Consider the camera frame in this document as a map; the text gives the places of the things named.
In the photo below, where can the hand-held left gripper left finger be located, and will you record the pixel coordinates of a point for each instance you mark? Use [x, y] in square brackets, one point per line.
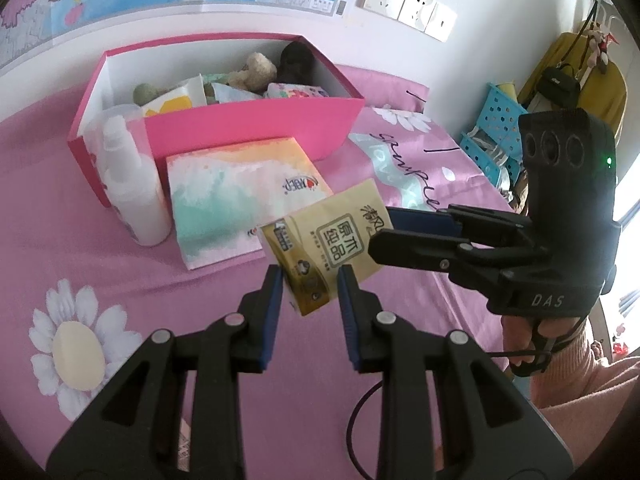
[270, 310]

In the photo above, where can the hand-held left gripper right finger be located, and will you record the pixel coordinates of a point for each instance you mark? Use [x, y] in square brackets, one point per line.
[350, 310]

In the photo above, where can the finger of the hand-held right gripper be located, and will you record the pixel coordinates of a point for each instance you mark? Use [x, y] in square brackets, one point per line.
[410, 250]
[415, 220]

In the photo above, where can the brown tissue packet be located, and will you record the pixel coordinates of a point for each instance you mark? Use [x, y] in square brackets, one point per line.
[320, 245]

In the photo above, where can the pink cardboard box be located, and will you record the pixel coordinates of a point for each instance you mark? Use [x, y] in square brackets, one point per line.
[250, 125]

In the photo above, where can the person's right forearm pink sleeve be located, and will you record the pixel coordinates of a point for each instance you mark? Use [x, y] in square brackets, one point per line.
[575, 385]

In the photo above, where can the person's right hand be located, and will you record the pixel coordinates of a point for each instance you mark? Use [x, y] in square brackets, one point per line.
[517, 335]

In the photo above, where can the pink floral bedsheet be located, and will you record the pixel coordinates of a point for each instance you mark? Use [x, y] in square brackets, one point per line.
[200, 320]

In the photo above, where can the black handbag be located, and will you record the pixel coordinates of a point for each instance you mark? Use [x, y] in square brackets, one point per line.
[555, 87]

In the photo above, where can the pastel tissue pack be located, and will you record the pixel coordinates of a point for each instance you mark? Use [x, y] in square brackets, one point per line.
[240, 190]

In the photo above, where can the yellow hanging garment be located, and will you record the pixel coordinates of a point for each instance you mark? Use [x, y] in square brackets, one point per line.
[560, 55]

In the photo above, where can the small hanging plush doll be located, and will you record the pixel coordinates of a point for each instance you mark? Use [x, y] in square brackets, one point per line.
[600, 42]

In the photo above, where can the floral print packet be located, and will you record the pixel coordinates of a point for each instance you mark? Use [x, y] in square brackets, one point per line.
[295, 91]

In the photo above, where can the white spray bottle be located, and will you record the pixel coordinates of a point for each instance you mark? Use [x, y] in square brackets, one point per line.
[135, 195]

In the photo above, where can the dark brown plush toy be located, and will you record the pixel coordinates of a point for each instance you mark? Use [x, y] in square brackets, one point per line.
[297, 62]

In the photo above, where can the beige plush toy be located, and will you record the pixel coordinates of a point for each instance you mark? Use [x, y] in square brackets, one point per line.
[252, 72]

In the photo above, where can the white yellow tissue packet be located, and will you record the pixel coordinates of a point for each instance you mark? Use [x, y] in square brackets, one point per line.
[172, 100]

